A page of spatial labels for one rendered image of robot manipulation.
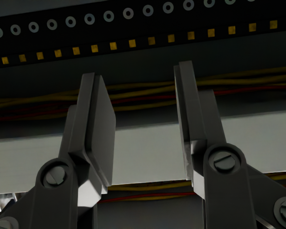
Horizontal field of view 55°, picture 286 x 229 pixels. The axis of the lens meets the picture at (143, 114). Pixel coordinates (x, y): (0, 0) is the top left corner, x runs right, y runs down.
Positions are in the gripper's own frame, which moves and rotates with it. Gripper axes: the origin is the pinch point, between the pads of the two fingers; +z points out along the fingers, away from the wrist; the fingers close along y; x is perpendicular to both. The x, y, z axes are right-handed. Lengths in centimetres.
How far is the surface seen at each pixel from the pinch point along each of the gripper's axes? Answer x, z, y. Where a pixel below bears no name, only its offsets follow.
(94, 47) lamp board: -8.3, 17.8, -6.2
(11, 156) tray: -7.6, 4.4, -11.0
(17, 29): -5.9, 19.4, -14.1
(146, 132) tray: -6.8, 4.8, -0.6
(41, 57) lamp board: -8.6, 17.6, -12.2
